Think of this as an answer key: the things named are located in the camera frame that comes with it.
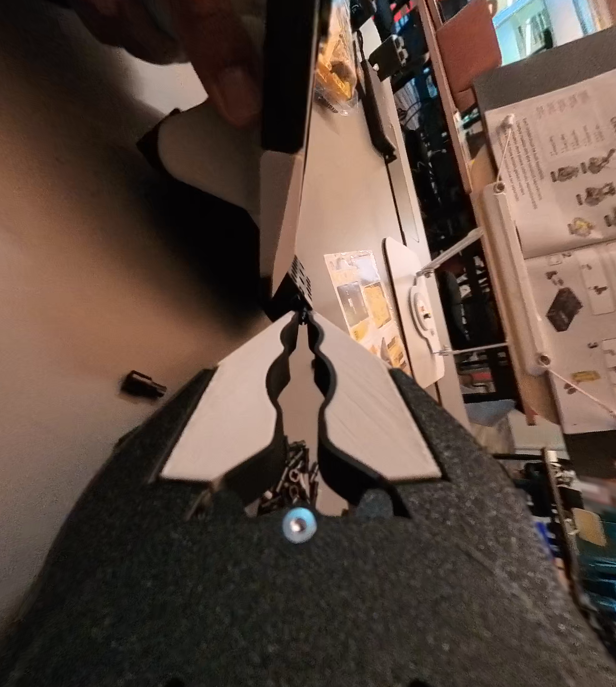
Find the instruction booklet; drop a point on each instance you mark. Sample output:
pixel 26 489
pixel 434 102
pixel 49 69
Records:
pixel 571 161

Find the clear bag of yellow parts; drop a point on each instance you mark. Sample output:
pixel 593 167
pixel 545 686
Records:
pixel 337 70

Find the person's left hand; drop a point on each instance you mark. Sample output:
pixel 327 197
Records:
pixel 179 32

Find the pile of black connector pins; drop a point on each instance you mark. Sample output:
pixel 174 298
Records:
pixel 291 472

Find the black office chair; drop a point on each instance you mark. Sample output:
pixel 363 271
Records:
pixel 455 306

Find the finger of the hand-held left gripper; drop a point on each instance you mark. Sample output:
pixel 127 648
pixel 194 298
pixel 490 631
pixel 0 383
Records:
pixel 281 214

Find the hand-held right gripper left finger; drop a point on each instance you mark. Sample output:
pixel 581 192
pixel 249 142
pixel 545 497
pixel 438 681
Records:
pixel 232 424

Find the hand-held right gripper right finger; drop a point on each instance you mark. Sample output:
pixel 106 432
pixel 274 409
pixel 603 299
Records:
pixel 372 429

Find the yellow grey sticker sheet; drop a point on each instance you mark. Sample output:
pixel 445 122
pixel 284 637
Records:
pixel 367 306

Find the white book stand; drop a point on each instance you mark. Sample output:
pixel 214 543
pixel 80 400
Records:
pixel 420 365

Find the black charger adapter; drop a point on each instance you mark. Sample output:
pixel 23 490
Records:
pixel 391 56

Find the black flat power bank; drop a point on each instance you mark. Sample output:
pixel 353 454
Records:
pixel 376 112

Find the black perforated battery box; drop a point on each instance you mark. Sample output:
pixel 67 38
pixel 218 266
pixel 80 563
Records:
pixel 297 284

